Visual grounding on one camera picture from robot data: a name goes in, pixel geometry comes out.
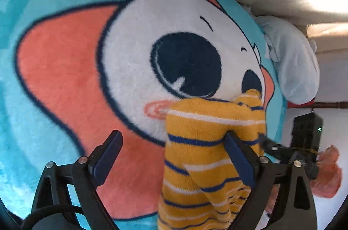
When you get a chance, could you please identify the blue cartoon printed blanket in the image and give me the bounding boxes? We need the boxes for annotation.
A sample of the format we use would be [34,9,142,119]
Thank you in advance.
[0,0,287,228]

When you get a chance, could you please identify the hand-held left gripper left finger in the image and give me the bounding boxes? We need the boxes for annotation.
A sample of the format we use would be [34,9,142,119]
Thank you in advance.
[31,130,123,230]

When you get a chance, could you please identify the pale blue plush toy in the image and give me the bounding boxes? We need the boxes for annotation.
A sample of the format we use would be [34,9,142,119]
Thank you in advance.
[254,15,321,105]

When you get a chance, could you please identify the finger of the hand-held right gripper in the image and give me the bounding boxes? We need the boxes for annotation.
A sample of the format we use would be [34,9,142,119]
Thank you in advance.
[258,134,319,180]

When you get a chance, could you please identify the red cloth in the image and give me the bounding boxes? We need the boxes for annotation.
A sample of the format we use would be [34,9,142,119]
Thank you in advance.
[287,99,316,109]

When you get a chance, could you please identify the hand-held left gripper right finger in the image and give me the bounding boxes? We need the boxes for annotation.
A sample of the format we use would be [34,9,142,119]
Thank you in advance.
[224,131,318,230]

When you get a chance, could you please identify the dark wooden rail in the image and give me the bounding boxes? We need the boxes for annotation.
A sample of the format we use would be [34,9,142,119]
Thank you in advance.
[313,101,348,109]

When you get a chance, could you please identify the yellow striped sweater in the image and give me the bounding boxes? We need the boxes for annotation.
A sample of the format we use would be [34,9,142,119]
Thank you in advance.
[158,89,265,230]

